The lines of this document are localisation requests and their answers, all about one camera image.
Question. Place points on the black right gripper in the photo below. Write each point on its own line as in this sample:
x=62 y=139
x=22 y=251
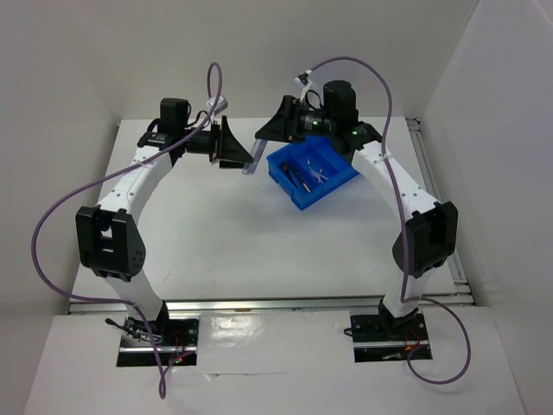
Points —
x=285 y=124

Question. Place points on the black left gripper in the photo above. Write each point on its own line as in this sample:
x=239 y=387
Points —
x=223 y=146

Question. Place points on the clear false eyelash case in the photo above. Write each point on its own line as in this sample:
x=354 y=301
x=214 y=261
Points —
x=257 y=151

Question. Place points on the black makeup brush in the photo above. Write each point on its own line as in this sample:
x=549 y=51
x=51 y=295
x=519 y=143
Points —
x=292 y=174

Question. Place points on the purple eyelash curler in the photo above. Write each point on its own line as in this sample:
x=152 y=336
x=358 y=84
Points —
x=318 y=175

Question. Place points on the green gold mascara pencil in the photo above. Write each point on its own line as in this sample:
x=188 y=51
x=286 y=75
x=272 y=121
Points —
x=301 y=180

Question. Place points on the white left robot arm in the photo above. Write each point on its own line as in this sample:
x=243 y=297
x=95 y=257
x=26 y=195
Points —
x=110 y=244

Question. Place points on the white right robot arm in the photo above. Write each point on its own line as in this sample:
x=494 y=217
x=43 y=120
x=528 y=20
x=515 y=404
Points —
x=428 y=226

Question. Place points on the blue compartment tray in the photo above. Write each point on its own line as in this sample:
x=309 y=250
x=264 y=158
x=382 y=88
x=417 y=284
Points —
x=322 y=155

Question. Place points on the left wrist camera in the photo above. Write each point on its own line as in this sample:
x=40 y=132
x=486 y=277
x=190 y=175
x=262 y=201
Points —
x=217 y=104

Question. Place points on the aluminium front rail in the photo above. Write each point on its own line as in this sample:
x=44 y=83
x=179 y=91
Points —
x=323 y=303

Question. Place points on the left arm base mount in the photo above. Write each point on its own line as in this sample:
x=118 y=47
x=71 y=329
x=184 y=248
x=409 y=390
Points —
x=178 y=347

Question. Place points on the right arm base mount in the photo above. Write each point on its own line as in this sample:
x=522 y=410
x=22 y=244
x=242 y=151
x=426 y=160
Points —
x=373 y=343

